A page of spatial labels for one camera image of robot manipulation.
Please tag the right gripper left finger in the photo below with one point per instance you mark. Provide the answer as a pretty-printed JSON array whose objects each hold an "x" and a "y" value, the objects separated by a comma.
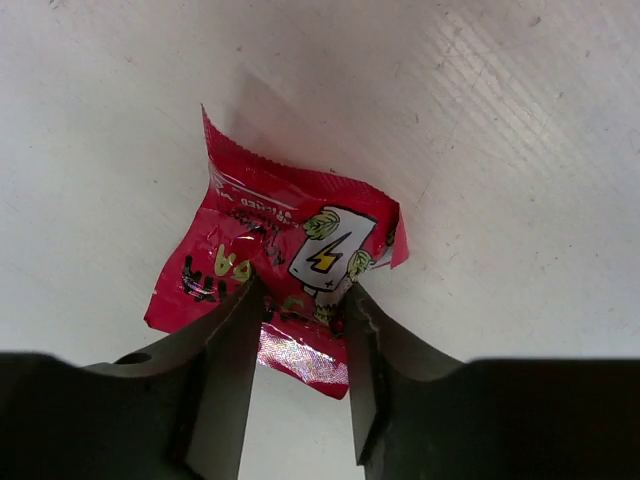
[{"x": 175, "y": 409}]

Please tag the crimson snack packet with battery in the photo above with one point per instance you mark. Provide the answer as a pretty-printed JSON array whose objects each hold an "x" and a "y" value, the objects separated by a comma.
[{"x": 308, "y": 235}]

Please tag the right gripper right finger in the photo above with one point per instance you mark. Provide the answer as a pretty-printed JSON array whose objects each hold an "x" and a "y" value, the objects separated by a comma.
[{"x": 418, "y": 413}]

